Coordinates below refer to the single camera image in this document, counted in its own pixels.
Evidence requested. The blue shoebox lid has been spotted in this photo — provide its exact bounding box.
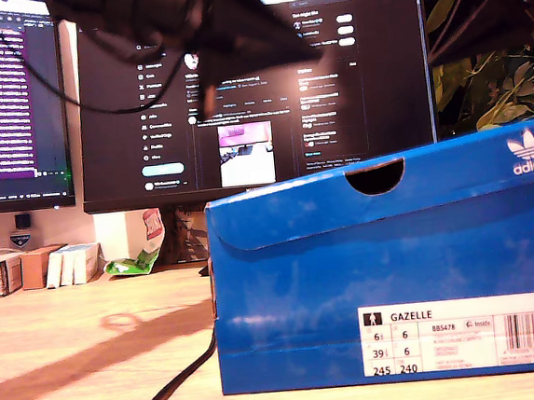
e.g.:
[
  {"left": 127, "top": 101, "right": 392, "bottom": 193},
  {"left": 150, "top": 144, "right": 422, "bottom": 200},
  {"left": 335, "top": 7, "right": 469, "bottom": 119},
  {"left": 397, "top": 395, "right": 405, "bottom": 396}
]
[{"left": 199, "top": 116, "right": 534, "bottom": 258}]

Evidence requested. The blue shoebox base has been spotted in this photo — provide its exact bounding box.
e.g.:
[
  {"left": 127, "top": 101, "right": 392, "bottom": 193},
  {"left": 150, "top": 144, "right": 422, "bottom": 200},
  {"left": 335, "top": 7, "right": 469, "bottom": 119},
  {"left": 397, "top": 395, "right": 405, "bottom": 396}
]
[{"left": 201, "top": 178, "right": 534, "bottom": 400}]

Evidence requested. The white small box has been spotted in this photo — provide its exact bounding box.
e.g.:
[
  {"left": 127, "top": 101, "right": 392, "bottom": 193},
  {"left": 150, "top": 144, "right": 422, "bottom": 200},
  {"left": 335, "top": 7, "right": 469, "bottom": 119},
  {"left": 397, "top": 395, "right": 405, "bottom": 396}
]
[
  {"left": 70, "top": 241, "right": 105, "bottom": 286},
  {"left": 43, "top": 249, "right": 69, "bottom": 290},
  {"left": 57, "top": 247, "right": 80, "bottom": 287}
]

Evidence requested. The brown cardboard box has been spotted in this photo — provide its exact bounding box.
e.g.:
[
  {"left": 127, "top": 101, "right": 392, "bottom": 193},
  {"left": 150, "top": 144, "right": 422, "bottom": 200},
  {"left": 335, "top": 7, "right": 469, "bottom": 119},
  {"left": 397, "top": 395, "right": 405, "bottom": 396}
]
[{"left": 18, "top": 243, "right": 73, "bottom": 293}]

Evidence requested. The black wide Huawei monitor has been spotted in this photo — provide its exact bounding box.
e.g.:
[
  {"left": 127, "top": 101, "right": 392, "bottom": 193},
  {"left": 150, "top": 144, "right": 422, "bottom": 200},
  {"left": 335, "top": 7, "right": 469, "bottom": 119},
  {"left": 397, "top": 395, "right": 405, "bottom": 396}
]
[{"left": 64, "top": 0, "right": 445, "bottom": 216}]

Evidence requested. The green leafy houseplant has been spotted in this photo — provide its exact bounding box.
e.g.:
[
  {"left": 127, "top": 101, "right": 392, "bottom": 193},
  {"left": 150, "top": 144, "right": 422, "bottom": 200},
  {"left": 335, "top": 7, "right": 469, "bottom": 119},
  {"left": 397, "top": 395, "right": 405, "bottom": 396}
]
[{"left": 422, "top": 0, "right": 534, "bottom": 137}]

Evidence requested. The dark monitor stand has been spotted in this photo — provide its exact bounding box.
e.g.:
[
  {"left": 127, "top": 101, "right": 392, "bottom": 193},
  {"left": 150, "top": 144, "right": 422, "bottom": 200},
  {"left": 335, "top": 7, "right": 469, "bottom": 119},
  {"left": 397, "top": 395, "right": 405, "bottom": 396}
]
[{"left": 160, "top": 202, "right": 212, "bottom": 281}]

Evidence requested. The green white snack bag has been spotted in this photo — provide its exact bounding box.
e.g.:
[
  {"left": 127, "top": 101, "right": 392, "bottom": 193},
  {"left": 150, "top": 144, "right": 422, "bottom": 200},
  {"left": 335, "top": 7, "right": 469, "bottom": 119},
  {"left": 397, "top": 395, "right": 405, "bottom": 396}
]
[{"left": 99, "top": 206, "right": 170, "bottom": 279}]

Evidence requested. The dark shield badge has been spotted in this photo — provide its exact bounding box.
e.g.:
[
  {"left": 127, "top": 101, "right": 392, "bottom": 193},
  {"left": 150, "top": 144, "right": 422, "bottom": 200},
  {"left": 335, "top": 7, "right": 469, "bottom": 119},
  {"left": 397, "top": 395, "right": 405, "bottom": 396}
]
[{"left": 9, "top": 231, "right": 34, "bottom": 252}]

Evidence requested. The long black arm cable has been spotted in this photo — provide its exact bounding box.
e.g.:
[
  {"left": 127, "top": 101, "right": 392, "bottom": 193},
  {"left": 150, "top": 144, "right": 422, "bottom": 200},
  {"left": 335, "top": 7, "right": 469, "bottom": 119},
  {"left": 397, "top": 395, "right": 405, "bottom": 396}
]
[{"left": 0, "top": 0, "right": 191, "bottom": 126}]

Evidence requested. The black table cable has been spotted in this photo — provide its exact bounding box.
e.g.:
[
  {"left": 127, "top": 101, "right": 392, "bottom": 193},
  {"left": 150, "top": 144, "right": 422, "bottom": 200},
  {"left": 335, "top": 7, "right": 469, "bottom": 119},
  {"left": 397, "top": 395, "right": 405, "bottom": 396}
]
[{"left": 116, "top": 325, "right": 223, "bottom": 400}]

